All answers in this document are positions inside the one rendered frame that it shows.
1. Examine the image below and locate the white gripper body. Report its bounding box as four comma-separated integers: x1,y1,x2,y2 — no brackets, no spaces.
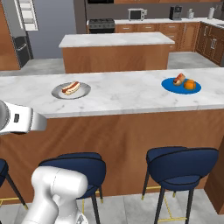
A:
30,109,48,132

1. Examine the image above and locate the grey plate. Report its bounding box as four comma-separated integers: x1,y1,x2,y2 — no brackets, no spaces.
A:
51,81,92,101

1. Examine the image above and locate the marble-topped wooden dining counter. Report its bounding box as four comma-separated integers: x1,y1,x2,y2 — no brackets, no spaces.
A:
0,67,224,215

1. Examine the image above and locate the blue plate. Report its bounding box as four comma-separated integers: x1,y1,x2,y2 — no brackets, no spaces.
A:
161,76,202,95

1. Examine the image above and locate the orange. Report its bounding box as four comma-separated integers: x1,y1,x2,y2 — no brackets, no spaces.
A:
183,79,197,91

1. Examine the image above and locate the hot dog with white drizzle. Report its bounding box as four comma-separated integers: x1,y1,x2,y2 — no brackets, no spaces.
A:
61,80,81,96

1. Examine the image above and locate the navy blue bar stool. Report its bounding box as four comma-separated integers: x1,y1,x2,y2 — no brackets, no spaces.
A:
0,158,30,211
141,146,220,224
38,151,108,224

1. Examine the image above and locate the tall wooden cabinet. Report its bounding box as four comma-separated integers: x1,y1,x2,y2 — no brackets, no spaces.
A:
0,0,22,72

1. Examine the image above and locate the marble-topped wooden kitchen island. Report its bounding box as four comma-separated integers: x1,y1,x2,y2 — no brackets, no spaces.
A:
58,31,176,74

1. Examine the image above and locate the black stove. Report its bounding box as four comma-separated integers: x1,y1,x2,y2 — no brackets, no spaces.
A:
87,17,116,35

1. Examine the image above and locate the black range hood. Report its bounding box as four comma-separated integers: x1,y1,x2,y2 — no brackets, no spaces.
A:
87,0,115,4

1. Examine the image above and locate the silver microwave oven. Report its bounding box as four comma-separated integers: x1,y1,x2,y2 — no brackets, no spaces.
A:
127,8,149,22

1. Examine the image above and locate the hot dog in brown bun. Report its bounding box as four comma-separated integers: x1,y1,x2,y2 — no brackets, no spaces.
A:
172,73,186,87

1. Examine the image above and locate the wooden base cupboard run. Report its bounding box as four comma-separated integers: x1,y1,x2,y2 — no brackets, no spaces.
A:
194,22,224,67
115,21,200,53

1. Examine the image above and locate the black coffee machine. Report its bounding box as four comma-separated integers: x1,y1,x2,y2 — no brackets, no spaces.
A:
169,5,184,21

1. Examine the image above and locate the grey jar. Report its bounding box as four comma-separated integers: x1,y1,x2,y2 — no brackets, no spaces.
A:
186,8,195,20

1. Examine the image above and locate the white paper towel roll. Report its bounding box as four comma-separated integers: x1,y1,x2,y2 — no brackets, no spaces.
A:
207,6,216,20

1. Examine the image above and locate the black wall oven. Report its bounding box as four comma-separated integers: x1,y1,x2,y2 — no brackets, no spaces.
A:
12,36,32,69

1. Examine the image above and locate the wooden wall cupboard run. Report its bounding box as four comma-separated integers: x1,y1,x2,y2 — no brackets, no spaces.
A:
113,0,224,4

